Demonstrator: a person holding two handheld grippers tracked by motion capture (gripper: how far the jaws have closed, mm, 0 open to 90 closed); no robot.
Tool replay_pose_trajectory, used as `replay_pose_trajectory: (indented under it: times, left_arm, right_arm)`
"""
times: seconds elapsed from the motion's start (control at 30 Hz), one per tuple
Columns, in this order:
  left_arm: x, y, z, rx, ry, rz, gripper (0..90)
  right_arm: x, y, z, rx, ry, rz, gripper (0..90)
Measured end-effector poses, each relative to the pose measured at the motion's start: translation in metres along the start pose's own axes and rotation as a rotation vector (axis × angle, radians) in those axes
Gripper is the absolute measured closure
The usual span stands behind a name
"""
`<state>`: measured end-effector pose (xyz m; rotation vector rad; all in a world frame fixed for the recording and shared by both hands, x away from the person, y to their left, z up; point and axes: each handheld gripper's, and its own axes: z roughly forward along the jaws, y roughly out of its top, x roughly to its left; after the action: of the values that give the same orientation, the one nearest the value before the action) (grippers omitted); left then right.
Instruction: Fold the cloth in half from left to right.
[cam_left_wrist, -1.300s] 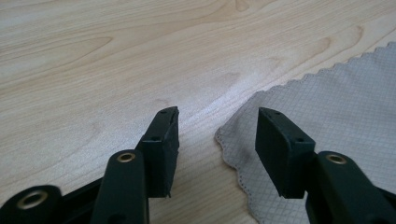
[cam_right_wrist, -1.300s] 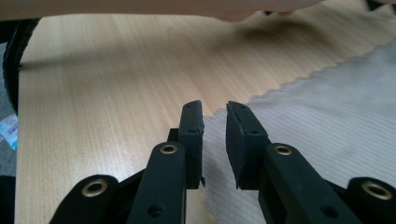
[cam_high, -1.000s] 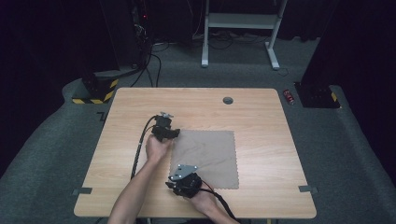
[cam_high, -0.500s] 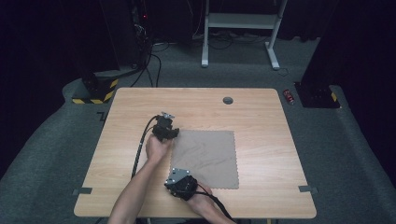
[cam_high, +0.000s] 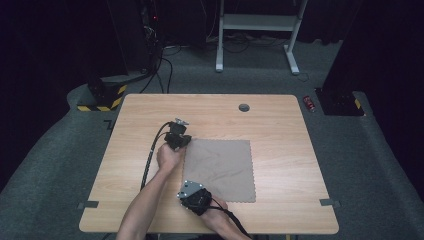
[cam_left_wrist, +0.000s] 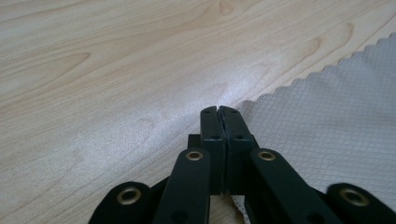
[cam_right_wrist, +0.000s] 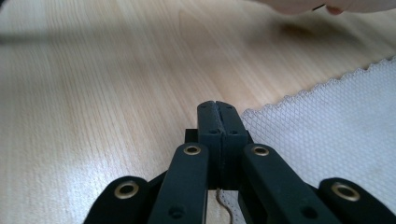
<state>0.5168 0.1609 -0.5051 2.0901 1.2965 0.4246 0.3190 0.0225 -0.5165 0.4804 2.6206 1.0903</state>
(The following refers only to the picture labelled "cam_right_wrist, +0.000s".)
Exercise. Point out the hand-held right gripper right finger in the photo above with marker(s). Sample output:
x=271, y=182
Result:
x=232, y=133

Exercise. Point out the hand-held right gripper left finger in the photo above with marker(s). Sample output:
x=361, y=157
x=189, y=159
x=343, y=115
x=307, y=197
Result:
x=211, y=130

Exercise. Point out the beige cloth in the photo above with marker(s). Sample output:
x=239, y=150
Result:
x=327, y=130

